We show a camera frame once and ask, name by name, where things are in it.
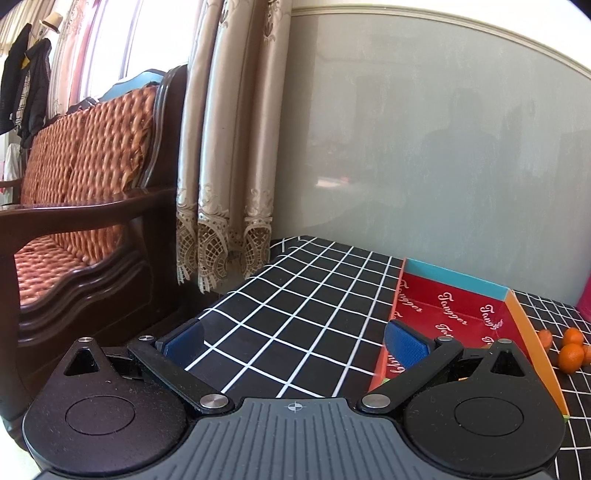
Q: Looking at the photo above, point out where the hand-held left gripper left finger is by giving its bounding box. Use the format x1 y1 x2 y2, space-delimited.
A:
60 320 236 416

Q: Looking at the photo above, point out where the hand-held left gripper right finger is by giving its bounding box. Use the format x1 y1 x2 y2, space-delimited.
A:
356 319 532 416

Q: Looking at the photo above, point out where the colourful cardboard box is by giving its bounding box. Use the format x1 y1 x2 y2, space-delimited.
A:
368 257 571 418

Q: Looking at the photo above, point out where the dark wooden sofa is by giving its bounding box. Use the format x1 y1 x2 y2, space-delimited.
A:
0 62 218 444

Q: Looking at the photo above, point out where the black white checkered tablecloth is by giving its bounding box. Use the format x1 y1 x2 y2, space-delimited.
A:
182 235 591 480

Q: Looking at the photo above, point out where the red thermos jug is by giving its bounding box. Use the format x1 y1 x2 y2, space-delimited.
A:
575 277 591 319

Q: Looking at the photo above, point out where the beige lace curtain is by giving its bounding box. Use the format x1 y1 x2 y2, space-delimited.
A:
175 0 291 294

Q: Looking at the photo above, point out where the orange woven sofa cushion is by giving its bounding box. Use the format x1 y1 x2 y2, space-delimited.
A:
14 85 160 308

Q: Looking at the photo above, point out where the white hanging garment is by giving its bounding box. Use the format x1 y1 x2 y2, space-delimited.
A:
0 143 24 181

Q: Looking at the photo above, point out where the blue padded chair back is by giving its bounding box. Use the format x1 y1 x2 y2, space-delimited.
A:
99 69 167 100

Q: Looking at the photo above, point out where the dark hanging jacket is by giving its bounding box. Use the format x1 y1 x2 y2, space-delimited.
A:
0 23 51 139

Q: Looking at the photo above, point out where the pink sheer curtain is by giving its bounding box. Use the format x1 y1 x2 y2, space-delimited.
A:
48 0 134 116

